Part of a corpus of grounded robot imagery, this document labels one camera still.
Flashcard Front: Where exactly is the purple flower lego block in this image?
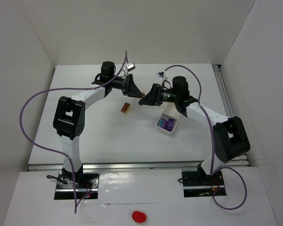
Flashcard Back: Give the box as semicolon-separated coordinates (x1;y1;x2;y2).
157;118;167;128

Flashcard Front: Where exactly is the purple lego plate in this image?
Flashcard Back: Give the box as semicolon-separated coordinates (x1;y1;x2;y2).
162;123;174;132

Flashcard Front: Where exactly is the small purple lego brick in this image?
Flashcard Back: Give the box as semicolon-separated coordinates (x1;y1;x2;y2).
167;118;175;129

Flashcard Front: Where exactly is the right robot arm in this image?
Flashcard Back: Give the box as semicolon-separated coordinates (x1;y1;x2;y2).
139;76;250;185

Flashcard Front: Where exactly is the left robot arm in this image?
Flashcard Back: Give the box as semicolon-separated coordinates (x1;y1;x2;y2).
53;61;143;183

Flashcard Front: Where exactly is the white compartment tray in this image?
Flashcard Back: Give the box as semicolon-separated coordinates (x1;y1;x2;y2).
156;103;181;136

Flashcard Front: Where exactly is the red round button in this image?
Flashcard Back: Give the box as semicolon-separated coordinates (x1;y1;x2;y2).
132;211;147;224

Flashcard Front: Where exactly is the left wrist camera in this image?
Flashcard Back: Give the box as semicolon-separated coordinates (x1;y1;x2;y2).
125;62;136;72

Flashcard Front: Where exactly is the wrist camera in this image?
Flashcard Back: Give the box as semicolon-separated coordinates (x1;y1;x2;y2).
156;71;167;81
125;62;136;72

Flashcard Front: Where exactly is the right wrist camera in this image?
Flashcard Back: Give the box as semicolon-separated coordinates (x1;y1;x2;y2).
156;71;167;81

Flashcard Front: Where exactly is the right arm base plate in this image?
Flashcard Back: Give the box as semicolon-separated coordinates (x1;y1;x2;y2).
178;171;226;198

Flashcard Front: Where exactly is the aluminium side rail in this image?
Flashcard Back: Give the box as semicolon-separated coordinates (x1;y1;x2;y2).
212;65;250;162

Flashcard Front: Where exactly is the aluminium front rail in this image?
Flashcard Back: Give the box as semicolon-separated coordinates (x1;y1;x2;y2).
27;160;250;172

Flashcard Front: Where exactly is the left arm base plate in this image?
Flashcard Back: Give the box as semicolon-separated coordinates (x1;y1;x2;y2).
52;173;100;200

